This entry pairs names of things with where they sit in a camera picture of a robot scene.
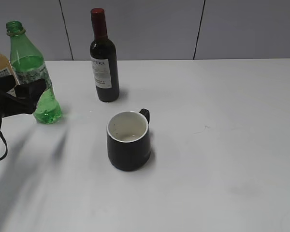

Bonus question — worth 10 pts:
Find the green sprite bottle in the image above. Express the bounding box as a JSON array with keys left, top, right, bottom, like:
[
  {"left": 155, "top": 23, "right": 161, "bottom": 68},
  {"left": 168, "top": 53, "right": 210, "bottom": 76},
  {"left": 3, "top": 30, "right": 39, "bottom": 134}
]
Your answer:
[{"left": 6, "top": 21, "right": 62, "bottom": 124}]

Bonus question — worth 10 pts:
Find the black mug white inside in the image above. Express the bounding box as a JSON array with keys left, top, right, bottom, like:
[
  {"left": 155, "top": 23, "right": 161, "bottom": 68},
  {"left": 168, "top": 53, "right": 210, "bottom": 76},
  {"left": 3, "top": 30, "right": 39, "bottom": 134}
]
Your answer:
[{"left": 107, "top": 108, "right": 151, "bottom": 172}]

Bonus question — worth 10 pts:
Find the red wine bottle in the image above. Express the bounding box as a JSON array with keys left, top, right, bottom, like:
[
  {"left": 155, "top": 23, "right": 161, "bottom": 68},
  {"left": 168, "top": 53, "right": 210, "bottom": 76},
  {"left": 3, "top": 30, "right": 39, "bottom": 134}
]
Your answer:
[{"left": 89, "top": 8, "right": 119, "bottom": 102}]

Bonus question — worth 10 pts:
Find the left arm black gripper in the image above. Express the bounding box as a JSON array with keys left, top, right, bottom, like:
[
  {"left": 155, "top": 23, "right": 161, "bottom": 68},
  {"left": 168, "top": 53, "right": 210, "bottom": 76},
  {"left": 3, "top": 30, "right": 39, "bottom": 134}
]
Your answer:
[{"left": 0, "top": 75, "right": 46, "bottom": 118}]

